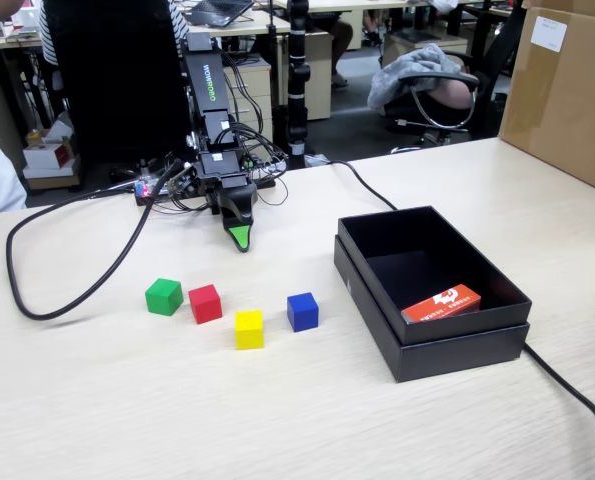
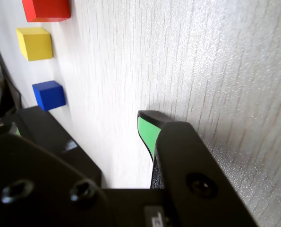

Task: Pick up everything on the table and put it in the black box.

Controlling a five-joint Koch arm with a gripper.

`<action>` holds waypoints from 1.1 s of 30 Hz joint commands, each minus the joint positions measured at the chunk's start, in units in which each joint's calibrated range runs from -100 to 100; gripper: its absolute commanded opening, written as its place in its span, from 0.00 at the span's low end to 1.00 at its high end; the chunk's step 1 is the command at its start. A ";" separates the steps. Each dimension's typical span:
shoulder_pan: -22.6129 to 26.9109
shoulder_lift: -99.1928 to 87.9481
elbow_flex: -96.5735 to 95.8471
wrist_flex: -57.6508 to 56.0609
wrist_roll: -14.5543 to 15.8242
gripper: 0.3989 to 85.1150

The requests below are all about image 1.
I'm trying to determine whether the red wooden cube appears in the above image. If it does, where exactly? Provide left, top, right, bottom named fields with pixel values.
left=188, top=284, right=224, bottom=325

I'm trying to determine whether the beige desk side cabinet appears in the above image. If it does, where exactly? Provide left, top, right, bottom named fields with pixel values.
left=276, top=29, right=334, bottom=121

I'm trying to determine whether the beige drawer cabinet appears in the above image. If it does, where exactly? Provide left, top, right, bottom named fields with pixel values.
left=222, top=55, right=273, bottom=146

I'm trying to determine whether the black cardboard box lid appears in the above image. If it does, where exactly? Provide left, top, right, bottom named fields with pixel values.
left=333, top=234, right=531, bottom=384

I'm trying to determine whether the chrome-armrest office chair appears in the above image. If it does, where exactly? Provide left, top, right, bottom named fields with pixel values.
left=381, top=69, right=481, bottom=154

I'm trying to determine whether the yellow wooden cube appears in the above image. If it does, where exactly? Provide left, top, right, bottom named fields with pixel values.
left=234, top=309, right=266, bottom=351

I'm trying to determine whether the thin black stand pole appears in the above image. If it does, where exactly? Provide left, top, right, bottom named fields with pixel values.
left=266, top=0, right=281, bottom=109

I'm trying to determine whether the thick black camera cable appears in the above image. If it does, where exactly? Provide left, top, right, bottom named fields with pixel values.
left=5, top=158, right=186, bottom=321

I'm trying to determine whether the seated person's bare leg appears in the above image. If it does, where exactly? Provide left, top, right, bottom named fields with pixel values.
left=321, top=17, right=356, bottom=89

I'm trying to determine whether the blue wooden cube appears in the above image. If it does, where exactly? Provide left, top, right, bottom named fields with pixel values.
left=286, top=292, right=320, bottom=333

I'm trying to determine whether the person in striped shirt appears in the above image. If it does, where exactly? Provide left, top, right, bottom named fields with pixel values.
left=36, top=0, right=191, bottom=69

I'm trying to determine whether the orange card pack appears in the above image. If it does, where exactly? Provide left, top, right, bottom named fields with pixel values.
left=400, top=283, right=482, bottom=325

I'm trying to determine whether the controller board with red LED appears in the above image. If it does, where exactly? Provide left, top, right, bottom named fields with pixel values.
left=135, top=172, right=198, bottom=201

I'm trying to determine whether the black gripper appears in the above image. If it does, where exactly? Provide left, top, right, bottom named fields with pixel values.
left=195, top=151, right=258, bottom=254

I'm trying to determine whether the large brown cardboard box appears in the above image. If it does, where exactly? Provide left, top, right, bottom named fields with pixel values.
left=496, top=0, right=595, bottom=199

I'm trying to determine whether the green wooden cube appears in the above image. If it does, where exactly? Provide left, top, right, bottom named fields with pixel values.
left=144, top=277, right=184, bottom=317

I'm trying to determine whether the flat brown cardboard box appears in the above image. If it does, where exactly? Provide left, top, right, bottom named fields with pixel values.
left=26, top=174, right=82, bottom=191

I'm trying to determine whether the black cardboard box tray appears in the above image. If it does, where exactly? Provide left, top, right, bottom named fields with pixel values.
left=337, top=204, right=533, bottom=346

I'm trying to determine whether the thick black stand pole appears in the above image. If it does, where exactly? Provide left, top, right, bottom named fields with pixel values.
left=284, top=0, right=312, bottom=169

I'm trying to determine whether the grey fleece blanket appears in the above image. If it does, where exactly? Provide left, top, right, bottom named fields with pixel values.
left=366, top=43, right=463, bottom=111

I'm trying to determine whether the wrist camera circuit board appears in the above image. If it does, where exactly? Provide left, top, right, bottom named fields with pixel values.
left=164, top=159, right=199, bottom=196

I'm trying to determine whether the black laptop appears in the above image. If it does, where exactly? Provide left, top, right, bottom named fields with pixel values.
left=184, top=0, right=256, bottom=29

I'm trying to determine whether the white box with red side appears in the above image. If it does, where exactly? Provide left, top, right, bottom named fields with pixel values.
left=23, top=143, right=73, bottom=170

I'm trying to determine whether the low beige cabinet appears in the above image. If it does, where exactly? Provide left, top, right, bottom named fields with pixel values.
left=384, top=30, right=469, bottom=69

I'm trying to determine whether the white shipping label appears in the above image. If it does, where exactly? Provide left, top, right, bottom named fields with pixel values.
left=530, top=15, right=568, bottom=54

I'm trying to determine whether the black high-back office chair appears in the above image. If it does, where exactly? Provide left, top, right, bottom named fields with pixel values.
left=41, top=0, right=193, bottom=166

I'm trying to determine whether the black table cable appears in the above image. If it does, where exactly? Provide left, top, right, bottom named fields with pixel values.
left=321, top=159, right=595, bottom=480

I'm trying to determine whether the black mesh office chair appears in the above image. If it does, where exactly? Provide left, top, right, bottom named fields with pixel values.
left=469, top=0, right=528, bottom=139

